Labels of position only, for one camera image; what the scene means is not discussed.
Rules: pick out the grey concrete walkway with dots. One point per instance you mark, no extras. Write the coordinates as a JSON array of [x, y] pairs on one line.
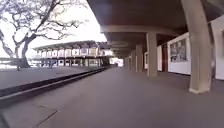
[[116, 103]]

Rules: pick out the pale two-storey building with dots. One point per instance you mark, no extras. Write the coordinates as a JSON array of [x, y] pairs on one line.
[[73, 52]]

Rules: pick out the concrete building with columns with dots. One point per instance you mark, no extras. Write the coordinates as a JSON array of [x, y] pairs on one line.
[[151, 53]]

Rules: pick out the dark kerb strip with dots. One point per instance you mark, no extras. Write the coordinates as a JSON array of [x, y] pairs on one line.
[[40, 86]]

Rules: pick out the grey paved open ground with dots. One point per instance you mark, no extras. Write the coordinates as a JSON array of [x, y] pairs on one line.
[[30, 76]]

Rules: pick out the large bare-branched tree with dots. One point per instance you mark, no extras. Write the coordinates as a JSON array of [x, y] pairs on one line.
[[23, 50]]

